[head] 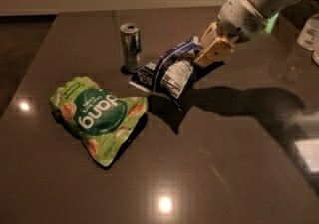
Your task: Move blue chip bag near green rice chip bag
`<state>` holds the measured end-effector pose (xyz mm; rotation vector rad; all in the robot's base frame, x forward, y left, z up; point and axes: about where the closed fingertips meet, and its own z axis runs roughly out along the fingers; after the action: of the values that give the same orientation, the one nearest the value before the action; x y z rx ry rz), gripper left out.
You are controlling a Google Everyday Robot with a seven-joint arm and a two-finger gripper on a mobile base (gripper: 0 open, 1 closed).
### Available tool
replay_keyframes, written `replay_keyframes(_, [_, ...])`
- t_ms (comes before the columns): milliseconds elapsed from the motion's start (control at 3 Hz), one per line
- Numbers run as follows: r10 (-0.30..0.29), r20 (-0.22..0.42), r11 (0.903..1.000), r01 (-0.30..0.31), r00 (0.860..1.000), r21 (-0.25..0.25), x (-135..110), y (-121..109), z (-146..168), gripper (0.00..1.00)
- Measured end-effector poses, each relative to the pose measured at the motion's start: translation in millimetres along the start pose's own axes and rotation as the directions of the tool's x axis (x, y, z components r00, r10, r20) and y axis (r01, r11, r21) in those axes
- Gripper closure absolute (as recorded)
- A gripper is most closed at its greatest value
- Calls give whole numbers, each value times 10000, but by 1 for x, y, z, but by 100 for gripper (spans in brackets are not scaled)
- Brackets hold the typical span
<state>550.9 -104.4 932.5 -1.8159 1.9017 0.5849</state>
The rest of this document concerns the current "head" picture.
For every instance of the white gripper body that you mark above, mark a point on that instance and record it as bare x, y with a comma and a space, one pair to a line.
239, 18

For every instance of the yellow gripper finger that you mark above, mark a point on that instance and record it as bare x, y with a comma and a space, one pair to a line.
210, 39
205, 59

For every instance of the blue chip bag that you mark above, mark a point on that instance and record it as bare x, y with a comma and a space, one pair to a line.
174, 72

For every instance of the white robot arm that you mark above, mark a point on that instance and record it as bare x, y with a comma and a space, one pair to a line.
267, 8

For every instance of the green rice chip bag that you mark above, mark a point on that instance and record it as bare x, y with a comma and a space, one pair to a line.
102, 121

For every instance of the silver drink can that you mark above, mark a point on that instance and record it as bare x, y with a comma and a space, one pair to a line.
131, 44

